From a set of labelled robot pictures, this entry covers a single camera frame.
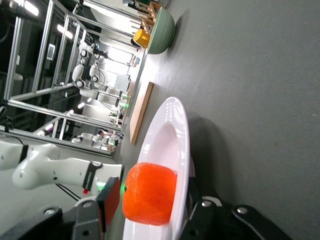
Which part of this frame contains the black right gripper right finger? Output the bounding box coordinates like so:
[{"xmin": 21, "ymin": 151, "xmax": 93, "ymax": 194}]
[{"xmin": 179, "ymin": 175, "xmax": 226, "ymax": 240}]

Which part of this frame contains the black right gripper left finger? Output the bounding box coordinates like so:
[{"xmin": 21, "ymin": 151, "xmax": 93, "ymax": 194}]
[{"xmin": 72, "ymin": 176, "xmax": 121, "ymax": 240}]

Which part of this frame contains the orange fruit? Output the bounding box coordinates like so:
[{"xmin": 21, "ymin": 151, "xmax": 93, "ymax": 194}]
[{"xmin": 121, "ymin": 162, "xmax": 178, "ymax": 227}]

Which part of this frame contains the white round plate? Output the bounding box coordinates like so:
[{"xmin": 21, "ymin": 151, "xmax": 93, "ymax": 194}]
[{"xmin": 122, "ymin": 96, "xmax": 196, "ymax": 240}]

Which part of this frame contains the wooden cutting board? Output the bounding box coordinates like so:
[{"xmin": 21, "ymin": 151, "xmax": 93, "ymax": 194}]
[{"xmin": 129, "ymin": 81, "xmax": 154, "ymax": 146}]

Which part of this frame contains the yellow cup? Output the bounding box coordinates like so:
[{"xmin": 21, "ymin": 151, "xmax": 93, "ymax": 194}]
[{"xmin": 133, "ymin": 28, "xmax": 151, "ymax": 49}]

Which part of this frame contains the pale green bowl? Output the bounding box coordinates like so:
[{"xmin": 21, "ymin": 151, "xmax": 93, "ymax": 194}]
[{"xmin": 146, "ymin": 6, "xmax": 176, "ymax": 55}]

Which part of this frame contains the wooden peg drying rack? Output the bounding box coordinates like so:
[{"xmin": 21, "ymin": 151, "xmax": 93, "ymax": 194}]
[{"xmin": 129, "ymin": 0, "xmax": 162, "ymax": 36}]

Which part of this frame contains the aluminium frame structure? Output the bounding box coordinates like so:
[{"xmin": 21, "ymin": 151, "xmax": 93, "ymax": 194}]
[{"xmin": 3, "ymin": 0, "xmax": 141, "ymax": 156}]

